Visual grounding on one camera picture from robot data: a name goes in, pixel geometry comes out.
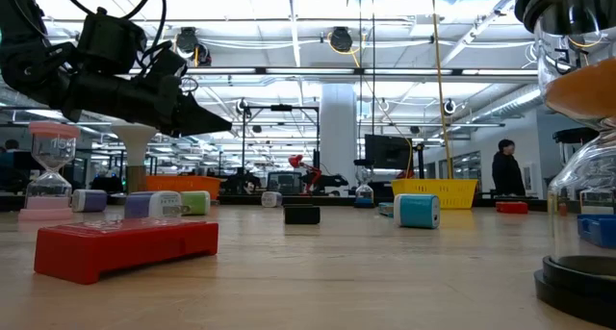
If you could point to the orange plastic basket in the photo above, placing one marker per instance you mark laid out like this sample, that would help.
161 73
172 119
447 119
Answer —
166 185

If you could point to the black monitor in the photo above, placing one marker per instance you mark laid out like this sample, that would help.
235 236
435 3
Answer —
385 152

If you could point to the pink hourglass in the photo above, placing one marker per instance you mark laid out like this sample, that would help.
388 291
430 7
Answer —
48 130

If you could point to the person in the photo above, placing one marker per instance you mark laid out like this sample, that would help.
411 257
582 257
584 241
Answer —
507 171
10 144

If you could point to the blue and white charger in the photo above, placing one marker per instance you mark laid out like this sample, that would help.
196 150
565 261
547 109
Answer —
414 212

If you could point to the black hourglass orange sand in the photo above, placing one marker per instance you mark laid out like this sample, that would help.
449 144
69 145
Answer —
577 89

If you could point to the black metal rig frame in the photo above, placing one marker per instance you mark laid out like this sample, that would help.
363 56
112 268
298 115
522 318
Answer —
281 107

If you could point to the white light bulb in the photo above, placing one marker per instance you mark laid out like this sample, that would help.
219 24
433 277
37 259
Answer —
136 137

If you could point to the blue digital display device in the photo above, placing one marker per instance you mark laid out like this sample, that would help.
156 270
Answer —
597 230

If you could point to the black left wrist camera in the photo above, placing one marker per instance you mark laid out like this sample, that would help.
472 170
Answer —
166 65

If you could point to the black rectangular plastic case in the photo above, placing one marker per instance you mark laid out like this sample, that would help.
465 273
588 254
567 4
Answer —
301 215

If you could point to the red rectangular plastic case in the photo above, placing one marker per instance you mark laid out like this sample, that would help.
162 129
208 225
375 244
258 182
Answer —
120 248
511 208

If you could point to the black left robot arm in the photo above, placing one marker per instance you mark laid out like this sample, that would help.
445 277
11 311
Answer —
29 65

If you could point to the yellow plastic basket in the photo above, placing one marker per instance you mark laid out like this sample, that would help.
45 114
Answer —
433 191

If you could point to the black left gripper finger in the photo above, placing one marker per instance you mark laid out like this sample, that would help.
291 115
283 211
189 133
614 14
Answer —
197 118

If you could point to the purple and white charger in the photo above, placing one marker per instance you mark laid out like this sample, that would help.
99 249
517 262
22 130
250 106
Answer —
91 201
149 205
271 199

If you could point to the white building column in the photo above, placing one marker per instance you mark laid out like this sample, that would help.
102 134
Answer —
338 128

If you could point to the black aluminium table frame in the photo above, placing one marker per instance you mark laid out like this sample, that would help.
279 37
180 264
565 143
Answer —
337 201

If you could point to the red desk lamp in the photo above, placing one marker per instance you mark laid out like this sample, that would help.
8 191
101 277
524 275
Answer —
296 160

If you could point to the green and white charger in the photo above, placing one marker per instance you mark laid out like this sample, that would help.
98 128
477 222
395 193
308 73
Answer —
197 203

